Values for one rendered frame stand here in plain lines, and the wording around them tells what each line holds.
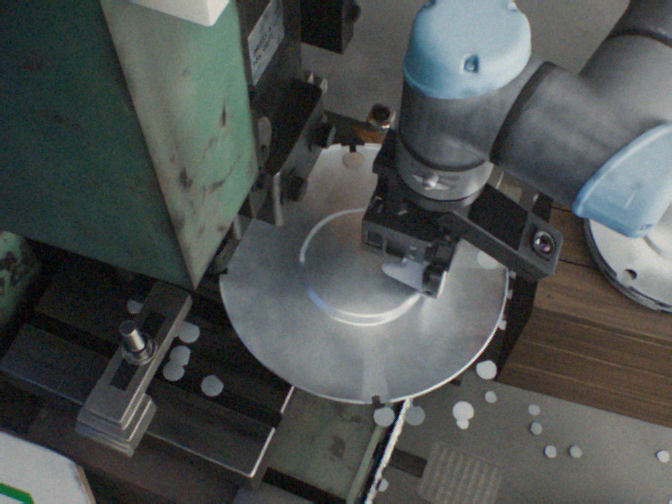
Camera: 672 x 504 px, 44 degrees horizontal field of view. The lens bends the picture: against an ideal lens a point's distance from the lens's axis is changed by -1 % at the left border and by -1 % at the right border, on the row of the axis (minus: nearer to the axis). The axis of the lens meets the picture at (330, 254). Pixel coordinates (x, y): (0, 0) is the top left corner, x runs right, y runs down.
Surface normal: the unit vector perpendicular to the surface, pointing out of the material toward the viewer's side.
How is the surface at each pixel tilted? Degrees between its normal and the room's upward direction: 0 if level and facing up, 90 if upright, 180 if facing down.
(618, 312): 0
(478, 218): 29
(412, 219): 0
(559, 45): 0
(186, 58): 90
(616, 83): 11
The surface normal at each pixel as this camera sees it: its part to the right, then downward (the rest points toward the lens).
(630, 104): 0.15, -0.36
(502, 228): 0.46, -0.26
